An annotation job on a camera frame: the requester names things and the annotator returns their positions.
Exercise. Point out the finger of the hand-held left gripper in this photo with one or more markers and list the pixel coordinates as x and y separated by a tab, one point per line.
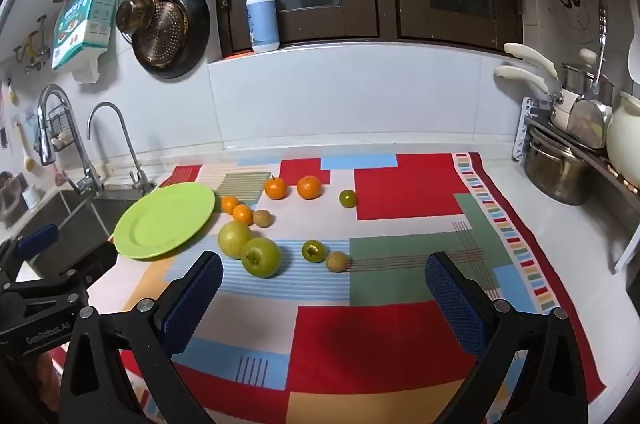
92	261
37	238

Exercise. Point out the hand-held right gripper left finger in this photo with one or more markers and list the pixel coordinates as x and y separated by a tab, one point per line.
192	299

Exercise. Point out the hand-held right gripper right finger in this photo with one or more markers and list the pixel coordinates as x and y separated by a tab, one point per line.
452	299

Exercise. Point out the green apple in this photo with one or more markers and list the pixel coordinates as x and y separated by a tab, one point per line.
261	257
234	238

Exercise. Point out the green plate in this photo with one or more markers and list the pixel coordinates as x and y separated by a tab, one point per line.
162	219

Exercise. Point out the small orange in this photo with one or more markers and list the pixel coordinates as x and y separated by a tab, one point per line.
243	214
229	204

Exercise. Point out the green tomato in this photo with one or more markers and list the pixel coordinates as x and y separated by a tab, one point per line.
347	198
313	251

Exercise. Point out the steel sink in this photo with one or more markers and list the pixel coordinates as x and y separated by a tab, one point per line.
75	214

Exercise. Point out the colourful patterned tablecloth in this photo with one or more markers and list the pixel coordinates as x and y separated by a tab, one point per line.
390	344

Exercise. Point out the chrome pull-down faucet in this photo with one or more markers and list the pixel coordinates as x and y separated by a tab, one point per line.
47	139

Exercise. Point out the brown kiwi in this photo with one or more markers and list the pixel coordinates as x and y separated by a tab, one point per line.
337	261
262	218

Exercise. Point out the chrome gooseneck faucet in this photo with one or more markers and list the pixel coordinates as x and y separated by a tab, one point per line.
127	144

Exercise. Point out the stemmed tangerine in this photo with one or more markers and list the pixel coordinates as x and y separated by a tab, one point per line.
275	188

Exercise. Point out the large tangerine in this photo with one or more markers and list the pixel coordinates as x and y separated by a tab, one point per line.
309	187

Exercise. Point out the large steel pot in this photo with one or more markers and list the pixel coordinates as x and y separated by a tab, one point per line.
555	169

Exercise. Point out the metal pot lid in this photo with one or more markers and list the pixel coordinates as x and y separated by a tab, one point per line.
590	124

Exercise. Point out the teal white tissue package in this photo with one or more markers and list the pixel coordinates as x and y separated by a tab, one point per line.
82	19

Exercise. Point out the white pitcher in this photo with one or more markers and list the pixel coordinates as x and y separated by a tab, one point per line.
625	139

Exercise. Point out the copper colander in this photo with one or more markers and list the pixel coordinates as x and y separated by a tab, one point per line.
165	34

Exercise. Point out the small copper pot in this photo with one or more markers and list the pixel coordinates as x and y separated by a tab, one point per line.
132	14

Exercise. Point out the steel pot with lid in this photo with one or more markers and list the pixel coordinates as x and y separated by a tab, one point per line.
575	79

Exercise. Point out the black frying pan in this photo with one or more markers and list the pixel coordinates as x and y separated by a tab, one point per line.
197	21

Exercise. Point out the blue white pump bottle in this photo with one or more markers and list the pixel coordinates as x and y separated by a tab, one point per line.
262	21

